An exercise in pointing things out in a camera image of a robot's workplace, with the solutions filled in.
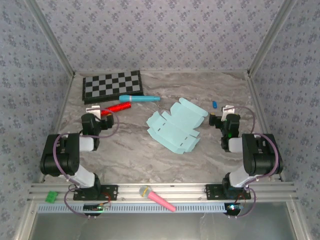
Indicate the small blue capsule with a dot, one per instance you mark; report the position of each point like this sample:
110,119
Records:
214,104

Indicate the light blue paper box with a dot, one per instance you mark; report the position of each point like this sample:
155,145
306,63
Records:
175,125

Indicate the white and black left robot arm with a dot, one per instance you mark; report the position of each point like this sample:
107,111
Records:
62,155

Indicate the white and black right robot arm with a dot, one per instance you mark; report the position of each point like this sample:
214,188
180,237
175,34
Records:
260,155

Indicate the red glitter toy microphone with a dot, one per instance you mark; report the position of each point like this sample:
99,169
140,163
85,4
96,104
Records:
120,107

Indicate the black and grey chessboard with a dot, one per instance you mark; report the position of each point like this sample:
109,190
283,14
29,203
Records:
110,85

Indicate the blue toy microphone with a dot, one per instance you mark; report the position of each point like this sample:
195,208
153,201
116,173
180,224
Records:
137,99

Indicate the small circuit board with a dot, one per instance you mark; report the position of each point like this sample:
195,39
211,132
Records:
95,207
233,207

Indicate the green plastic block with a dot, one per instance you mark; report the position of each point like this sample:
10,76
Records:
51,196

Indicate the pink toy microphone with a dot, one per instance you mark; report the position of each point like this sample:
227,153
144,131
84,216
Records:
157,198

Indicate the grey metal panel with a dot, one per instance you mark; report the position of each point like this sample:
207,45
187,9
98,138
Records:
150,227

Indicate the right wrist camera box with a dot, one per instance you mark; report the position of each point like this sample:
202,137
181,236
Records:
228,112

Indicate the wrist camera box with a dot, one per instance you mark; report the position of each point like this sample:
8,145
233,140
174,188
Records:
228,112
93,110

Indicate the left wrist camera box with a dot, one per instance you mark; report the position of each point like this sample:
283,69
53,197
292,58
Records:
93,110

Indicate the aluminium side rail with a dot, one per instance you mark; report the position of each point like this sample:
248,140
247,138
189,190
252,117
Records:
64,100
256,100

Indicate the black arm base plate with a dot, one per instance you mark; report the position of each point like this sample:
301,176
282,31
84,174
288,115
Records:
111,192
212,192

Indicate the aluminium front rail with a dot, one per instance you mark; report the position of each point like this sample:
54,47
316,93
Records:
190,190

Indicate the aluminium frame post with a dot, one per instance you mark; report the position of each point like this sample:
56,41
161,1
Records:
51,37
270,37

